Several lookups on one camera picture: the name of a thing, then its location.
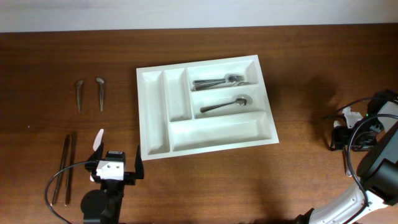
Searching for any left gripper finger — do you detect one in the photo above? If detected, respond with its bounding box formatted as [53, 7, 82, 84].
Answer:
[88, 142, 104, 161]
[134, 145, 144, 179]

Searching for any metal fork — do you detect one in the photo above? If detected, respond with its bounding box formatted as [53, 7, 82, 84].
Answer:
[193, 73, 245, 85]
[193, 78, 245, 89]
[193, 82, 250, 91]

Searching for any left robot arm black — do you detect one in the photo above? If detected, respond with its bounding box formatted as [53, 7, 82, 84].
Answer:
[80, 143, 144, 223]

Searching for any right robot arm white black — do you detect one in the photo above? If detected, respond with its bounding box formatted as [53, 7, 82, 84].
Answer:
[294, 90, 397, 224]

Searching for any right dark chopstick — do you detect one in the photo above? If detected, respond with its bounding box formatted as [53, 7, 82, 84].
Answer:
[65, 132, 77, 206]

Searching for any dark chopstick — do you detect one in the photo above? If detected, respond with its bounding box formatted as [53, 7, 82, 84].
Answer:
[65, 132, 77, 206]
[50, 134, 71, 206]

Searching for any left dark chopstick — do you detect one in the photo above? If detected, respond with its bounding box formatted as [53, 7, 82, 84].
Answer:
[50, 134, 71, 206]

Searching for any left small metal spoon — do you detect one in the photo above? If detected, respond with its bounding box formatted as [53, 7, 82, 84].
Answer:
[75, 80, 84, 113]

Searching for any small metal spoon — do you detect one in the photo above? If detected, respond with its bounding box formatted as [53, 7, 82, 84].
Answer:
[75, 80, 84, 113]
[96, 77, 104, 111]

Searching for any right small metal spoon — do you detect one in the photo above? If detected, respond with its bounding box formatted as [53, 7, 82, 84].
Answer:
[96, 77, 104, 111]

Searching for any white plastic cutlery tray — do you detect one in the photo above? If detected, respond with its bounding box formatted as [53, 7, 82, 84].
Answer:
[136, 55, 279, 161]

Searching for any metal fork in tray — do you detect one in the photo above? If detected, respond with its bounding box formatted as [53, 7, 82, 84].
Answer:
[193, 82, 250, 91]

